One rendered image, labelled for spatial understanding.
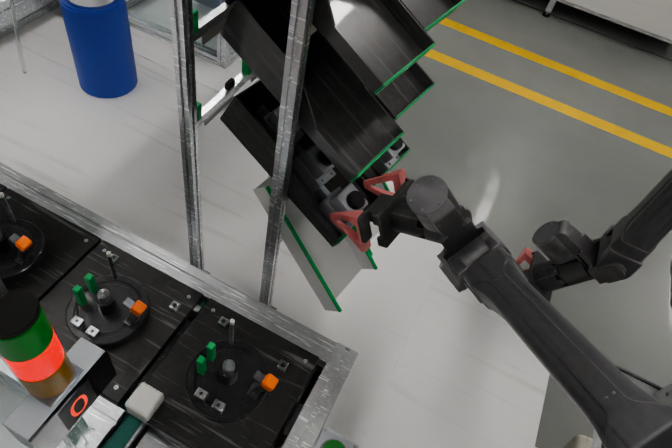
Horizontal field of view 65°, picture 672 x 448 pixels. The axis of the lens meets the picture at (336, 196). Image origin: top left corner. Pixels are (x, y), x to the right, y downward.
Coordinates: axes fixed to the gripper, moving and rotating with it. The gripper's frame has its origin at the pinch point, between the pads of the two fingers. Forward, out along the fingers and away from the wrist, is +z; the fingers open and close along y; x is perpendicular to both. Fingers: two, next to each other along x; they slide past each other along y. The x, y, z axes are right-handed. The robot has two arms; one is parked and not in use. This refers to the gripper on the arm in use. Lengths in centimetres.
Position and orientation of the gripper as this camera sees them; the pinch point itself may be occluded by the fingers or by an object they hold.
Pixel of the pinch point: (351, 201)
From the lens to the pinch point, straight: 86.3
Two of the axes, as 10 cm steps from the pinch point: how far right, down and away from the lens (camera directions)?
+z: -7.9, -2.0, 5.8
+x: 2.0, 8.1, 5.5
